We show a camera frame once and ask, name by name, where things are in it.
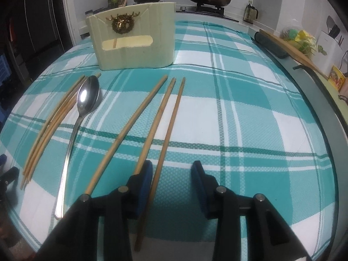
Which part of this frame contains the grey spatula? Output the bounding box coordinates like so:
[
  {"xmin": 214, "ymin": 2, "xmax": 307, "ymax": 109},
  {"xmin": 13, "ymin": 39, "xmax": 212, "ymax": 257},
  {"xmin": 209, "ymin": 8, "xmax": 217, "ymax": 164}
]
[{"xmin": 326, "ymin": 16, "xmax": 341, "ymax": 40}]

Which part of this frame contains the wooden cutting board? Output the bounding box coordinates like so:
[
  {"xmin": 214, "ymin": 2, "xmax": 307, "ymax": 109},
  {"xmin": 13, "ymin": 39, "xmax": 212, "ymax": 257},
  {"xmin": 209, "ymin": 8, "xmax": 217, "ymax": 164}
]
[{"xmin": 261, "ymin": 30, "xmax": 329, "ymax": 80}]

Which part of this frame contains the colourful printed box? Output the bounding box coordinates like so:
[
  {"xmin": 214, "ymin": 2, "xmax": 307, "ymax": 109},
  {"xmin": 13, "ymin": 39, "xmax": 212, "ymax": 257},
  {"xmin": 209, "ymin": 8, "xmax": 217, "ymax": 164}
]
[{"xmin": 329, "ymin": 65, "xmax": 346, "ymax": 90}]

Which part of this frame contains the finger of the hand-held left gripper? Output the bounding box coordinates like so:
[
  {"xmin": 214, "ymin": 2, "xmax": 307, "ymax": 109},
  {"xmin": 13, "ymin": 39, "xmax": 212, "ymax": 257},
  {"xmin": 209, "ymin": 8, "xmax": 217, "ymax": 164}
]
[{"xmin": 0, "ymin": 166, "xmax": 20, "ymax": 196}]

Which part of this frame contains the blue plastic crate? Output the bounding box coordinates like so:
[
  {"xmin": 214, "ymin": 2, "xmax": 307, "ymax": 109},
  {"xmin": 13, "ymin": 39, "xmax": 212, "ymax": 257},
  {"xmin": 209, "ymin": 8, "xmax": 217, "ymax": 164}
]
[{"xmin": 0, "ymin": 53, "xmax": 8, "ymax": 87}]

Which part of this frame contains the black refrigerator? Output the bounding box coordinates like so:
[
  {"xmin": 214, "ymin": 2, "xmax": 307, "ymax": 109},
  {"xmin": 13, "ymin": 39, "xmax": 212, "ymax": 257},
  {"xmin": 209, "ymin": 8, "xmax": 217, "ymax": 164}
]
[{"xmin": 0, "ymin": 0, "xmax": 74, "ymax": 71}]

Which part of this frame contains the cream utensil holder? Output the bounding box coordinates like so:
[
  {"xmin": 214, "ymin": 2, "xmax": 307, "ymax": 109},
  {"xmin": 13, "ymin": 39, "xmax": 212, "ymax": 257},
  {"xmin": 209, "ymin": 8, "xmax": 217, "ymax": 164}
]
[{"xmin": 86, "ymin": 2, "xmax": 176, "ymax": 70}]

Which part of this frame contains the gas stove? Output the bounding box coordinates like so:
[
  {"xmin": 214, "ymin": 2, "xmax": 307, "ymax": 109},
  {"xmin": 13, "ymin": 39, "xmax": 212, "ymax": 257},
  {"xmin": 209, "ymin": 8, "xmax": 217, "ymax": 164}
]
[{"xmin": 175, "ymin": 3, "xmax": 240, "ymax": 23}]

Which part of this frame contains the silver metal spoon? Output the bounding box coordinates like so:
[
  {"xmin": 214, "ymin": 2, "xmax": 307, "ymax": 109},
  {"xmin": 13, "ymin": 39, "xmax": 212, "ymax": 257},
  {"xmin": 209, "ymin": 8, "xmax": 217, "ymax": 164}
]
[{"xmin": 54, "ymin": 75, "xmax": 100, "ymax": 221}]

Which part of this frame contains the yellow green plastic bag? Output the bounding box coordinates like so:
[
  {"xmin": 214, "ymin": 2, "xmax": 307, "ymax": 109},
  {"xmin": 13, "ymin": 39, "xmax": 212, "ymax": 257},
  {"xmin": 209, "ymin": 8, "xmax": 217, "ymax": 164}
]
[{"xmin": 280, "ymin": 27, "xmax": 317, "ymax": 57}]

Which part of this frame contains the white knife block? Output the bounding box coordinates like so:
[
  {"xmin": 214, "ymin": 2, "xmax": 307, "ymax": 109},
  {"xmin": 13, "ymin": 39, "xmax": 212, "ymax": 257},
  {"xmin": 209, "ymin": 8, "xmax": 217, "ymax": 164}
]
[{"xmin": 317, "ymin": 30, "xmax": 343, "ymax": 72}]

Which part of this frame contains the glass jar with dark frame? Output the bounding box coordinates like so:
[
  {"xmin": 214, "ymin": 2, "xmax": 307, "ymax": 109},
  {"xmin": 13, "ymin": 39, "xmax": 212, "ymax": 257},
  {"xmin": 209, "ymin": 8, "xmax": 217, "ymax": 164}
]
[{"xmin": 243, "ymin": 3, "xmax": 258, "ymax": 24}]

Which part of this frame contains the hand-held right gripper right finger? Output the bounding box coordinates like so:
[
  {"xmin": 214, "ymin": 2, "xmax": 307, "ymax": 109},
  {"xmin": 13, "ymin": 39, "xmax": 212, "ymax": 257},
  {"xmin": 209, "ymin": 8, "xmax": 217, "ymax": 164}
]
[{"xmin": 190, "ymin": 161, "xmax": 310, "ymax": 261}]

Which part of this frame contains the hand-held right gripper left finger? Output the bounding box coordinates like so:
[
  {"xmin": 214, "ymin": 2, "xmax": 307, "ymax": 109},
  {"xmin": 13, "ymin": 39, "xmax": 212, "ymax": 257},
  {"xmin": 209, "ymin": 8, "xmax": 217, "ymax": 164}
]
[{"xmin": 35, "ymin": 160, "xmax": 154, "ymax": 261}]

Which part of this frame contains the black rolled mat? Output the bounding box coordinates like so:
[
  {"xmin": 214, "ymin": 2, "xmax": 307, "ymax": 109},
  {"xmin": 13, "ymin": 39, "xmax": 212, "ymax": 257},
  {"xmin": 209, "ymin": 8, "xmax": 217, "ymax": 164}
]
[{"xmin": 254, "ymin": 31, "xmax": 291, "ymax": 59}]

